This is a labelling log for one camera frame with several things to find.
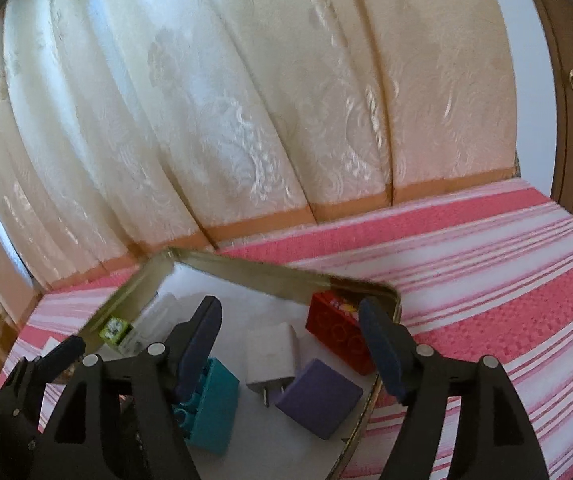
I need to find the gold metal tray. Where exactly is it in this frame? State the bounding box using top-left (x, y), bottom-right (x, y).
top-left (73, 247), bottom-right (401, 480)

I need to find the red toy building block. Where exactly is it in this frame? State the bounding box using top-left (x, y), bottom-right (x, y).
top-left (305, 289), bottom-right (378, 377)

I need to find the teal toy building block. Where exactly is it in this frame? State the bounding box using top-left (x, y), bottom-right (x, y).
top-left (173, 357), bottom-right (242, 457)

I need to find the small yellow-green cube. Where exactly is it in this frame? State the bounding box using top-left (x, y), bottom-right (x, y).
top-left (100, 315), bottom-right (134, 347)

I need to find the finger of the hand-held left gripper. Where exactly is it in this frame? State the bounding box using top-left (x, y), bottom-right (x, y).
top-left (36, 335), bottom-right (87, 387)

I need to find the white charger plug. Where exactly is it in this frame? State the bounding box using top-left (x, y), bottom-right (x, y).
top-left (245, 322), bottom-right (301, 409)

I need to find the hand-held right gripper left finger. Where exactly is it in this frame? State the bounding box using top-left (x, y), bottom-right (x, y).
top-left (30, 295), bottom-right (223, 480)

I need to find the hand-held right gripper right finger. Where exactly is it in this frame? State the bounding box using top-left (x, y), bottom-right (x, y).
top-left (357, 297), bottom-right (550, 480)

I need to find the purple block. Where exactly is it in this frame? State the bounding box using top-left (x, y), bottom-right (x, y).
top-left (273, 358), bottom-right (365, 442)

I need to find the red white striped bedsheet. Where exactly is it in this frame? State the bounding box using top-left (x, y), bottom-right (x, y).
top-left (0, 177), bottom-right (573, 480)

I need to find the cream patterned curtain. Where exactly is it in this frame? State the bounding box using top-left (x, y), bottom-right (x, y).
top-left (0, 0), bottom-right (523, 333)

